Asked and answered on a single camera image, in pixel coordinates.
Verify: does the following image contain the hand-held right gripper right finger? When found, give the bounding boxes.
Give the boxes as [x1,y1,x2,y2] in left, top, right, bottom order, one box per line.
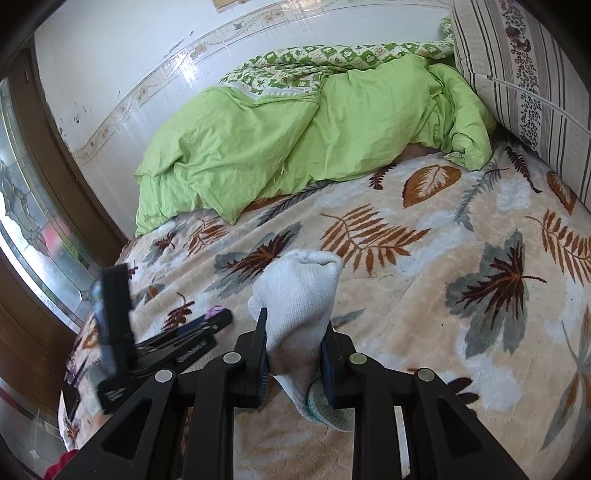
[320,323,529,480]

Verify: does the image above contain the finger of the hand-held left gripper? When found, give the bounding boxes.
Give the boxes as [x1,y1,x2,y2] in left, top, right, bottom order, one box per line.
[139,309,233,354]
[136,339,218,372]

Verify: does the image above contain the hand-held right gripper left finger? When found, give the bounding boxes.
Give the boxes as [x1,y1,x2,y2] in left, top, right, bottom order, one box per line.
[58,307,269,480]

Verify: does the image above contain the white sock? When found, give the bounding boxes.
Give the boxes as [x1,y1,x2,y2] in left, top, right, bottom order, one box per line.
[248,250,356,433]

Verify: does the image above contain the red plastic bag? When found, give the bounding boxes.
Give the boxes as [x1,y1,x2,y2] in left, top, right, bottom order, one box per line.
[44,450,79,480]

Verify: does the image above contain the stained glass wooden door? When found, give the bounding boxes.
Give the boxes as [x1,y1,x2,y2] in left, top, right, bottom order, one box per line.
[0,41,127,416]

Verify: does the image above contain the leaf print fleece blanket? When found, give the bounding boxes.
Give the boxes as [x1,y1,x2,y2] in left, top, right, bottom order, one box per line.
[58,141,591,480]

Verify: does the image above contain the green quilt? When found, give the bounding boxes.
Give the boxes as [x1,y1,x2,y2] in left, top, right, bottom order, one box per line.
[134,41,497,238]

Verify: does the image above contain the striped floral cushion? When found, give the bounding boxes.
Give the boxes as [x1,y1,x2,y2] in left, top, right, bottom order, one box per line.
[450,0,591,208]

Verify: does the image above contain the thin white cable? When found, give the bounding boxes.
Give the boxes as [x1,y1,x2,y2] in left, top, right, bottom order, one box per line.
[485,75,591,130]

